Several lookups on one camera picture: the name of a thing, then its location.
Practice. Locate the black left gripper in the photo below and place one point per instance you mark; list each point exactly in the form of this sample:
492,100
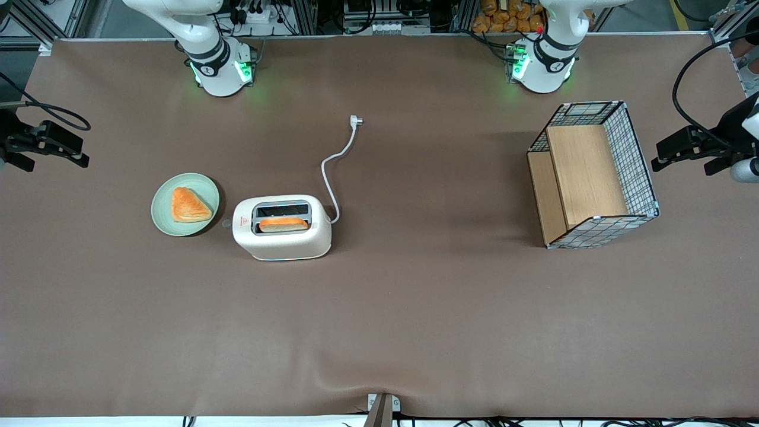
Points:
724,128

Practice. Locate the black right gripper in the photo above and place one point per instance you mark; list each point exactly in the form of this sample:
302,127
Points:
8,135

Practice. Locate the white two-slot toaster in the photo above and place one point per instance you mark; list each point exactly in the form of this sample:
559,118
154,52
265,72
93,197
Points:
284,243

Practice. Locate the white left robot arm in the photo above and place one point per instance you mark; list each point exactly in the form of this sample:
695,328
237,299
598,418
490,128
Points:
542,74

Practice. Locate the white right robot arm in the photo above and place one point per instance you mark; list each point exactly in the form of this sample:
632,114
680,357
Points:
216,71

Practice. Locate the wooden shelf insert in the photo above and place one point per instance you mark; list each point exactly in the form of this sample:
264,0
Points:
587,172

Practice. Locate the pale green plate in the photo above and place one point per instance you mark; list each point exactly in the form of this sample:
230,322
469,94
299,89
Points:
163,216

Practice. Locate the triangular golden pastry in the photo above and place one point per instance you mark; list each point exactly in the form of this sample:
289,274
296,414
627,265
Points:
188,206

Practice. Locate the bag of bread rolls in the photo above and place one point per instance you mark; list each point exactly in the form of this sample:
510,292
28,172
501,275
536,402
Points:
504,18

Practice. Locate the toast slice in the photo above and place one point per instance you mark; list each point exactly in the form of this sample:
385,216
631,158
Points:
283,224

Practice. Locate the white power strip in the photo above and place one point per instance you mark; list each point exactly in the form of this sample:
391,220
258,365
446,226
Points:
255,16

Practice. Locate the brown table cover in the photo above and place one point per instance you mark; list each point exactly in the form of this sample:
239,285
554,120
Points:
415,308

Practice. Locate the grey control box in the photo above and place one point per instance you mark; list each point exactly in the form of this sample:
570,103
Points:
385,26

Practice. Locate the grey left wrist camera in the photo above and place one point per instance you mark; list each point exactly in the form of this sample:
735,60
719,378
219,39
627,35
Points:
746,171

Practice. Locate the aluminium frame struts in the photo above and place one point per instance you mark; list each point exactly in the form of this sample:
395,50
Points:
77,18

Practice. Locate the aluminium frame post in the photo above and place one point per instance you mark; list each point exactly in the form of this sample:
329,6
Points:
732,24

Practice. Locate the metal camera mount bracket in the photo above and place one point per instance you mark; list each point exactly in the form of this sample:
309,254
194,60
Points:
382,409

